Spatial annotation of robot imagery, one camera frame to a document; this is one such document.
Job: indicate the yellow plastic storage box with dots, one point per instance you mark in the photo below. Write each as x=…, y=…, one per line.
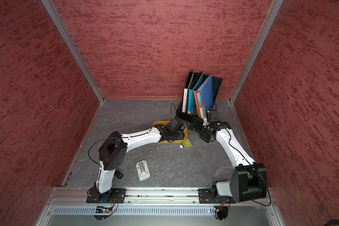
x=161, y=126

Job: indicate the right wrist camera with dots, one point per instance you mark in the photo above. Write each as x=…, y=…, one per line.
x=211, y=117

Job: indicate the teal folder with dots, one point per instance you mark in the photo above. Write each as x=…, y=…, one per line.
x=194, y=85

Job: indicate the white phone stand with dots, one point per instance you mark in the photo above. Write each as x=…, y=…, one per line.
x=143, y=170

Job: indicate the orange folder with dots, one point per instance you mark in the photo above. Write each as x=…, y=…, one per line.
x=199, y=102

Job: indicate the blue folder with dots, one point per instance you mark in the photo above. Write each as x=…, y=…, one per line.
x=207, y=93

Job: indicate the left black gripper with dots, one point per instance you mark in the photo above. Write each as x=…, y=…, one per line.
x=181, y=136

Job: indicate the white folder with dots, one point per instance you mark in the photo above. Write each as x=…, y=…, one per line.
x=186, y=87

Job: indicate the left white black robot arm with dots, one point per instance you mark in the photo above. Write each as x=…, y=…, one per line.
x=114, y=149

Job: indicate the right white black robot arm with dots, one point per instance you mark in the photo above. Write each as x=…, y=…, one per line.
x=248, y=180

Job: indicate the black file rack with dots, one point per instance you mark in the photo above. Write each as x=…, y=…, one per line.
x=190, y=118

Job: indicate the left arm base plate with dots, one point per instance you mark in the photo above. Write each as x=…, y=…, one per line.
x=106, y=195

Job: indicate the yellow shuttlecock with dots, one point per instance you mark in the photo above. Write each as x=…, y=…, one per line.
x=186, y=143

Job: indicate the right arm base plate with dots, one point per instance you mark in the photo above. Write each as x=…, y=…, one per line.
x=208, y=196

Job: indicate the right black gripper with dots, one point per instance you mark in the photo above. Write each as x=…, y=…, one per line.
x=206, y=137

